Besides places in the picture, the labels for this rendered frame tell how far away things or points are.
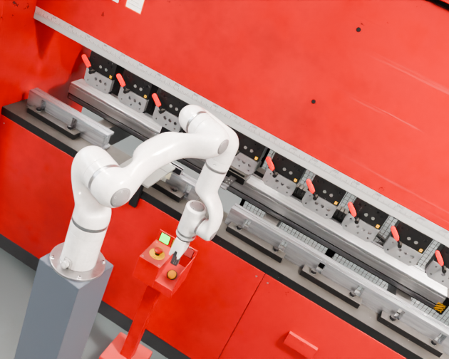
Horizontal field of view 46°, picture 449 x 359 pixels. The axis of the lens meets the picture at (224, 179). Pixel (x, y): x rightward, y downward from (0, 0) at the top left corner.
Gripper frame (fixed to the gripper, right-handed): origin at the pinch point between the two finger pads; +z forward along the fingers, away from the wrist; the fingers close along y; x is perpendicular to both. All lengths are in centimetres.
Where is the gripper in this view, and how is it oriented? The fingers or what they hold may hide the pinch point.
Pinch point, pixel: (174, 260)
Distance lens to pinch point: 229.4
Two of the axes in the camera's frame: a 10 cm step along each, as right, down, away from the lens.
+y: -3.8, 4.3, -8.1
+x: 8.6, 4.8, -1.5
